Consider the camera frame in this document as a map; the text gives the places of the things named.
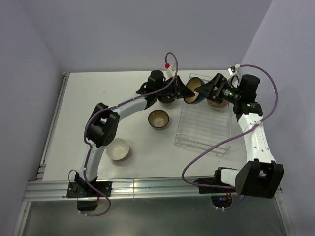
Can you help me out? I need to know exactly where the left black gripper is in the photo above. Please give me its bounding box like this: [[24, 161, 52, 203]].
[[156, 76, 195, 100]]

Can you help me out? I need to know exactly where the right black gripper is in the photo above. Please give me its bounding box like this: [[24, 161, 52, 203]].
[[194, 73, 242, 105]]

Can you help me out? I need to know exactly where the tan blue-outside bowl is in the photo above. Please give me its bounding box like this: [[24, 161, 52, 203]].
[[184, 77, 204, 104]]

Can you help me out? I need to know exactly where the large tan pink-outside bowl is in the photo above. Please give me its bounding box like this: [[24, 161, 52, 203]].
[[206, 99, 229, 109]]

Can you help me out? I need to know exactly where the black glossy bowl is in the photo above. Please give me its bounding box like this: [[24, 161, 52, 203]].
[[157, 95, 176, 106]]

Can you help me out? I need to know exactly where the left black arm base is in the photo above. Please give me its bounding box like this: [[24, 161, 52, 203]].
[[66, 171, 113, 212]]

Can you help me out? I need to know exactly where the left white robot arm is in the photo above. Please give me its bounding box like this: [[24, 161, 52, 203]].
[[74, 68, 194, 196]]

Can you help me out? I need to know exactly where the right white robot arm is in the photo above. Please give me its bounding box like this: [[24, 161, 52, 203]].
[[194, 73, 284, 199]]

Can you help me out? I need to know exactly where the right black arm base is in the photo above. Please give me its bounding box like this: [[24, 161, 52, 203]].
[[194, 178, 236, 209]]

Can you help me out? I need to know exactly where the small tan patterned bowl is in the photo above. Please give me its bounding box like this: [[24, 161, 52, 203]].
[[148, 110, 170, 130]]

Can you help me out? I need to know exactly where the white plain bowl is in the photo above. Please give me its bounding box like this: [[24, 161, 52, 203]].
[[105, 138, 130, 161]]

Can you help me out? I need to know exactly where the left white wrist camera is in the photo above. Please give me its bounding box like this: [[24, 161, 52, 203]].
[[164, 62, 177, 78]]

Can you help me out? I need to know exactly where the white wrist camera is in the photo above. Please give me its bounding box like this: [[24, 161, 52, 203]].
[[164, 62, 177, 78], [228, 64, 241, 80]]

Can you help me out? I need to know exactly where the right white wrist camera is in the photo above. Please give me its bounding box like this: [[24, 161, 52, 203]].
[[228, 64, 241, 80]]

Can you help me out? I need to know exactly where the white wire dish rack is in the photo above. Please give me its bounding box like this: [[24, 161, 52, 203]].
[[173, 73, 234, 158]]

